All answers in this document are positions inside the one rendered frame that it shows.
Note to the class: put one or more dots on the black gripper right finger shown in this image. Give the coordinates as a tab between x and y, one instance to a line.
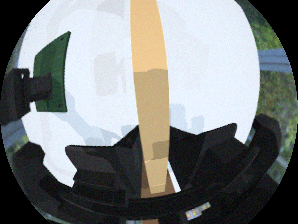
186	150

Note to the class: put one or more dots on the long wooden rail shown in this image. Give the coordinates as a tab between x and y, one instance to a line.
151	89

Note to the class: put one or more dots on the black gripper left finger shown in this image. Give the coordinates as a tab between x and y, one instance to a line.
124	158

